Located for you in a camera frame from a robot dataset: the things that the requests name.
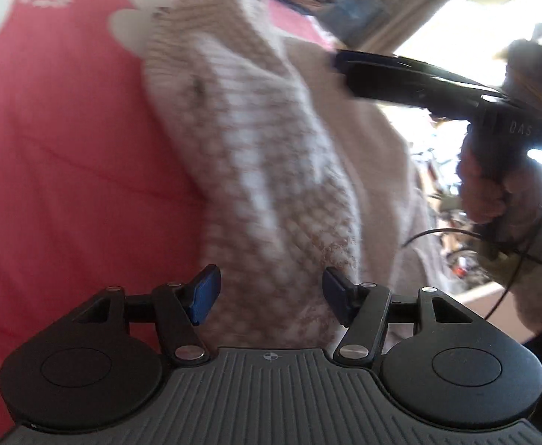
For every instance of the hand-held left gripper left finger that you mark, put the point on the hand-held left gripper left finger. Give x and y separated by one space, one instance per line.
206 294

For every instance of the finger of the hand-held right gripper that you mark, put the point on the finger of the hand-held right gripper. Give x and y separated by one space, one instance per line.
345 58
382 85

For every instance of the grey curtain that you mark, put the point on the grey curtain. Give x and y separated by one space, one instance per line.
428 4

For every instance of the pink floral blanket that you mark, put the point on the pink floral blanket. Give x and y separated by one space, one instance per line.
66 171

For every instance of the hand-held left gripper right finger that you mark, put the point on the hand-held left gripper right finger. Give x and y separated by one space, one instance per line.
338 294

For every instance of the beige houndstooth coat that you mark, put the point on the beige houndstooth coat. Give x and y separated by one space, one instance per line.
275 171

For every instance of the person's right hand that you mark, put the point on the person's right hand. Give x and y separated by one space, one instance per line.
477 190

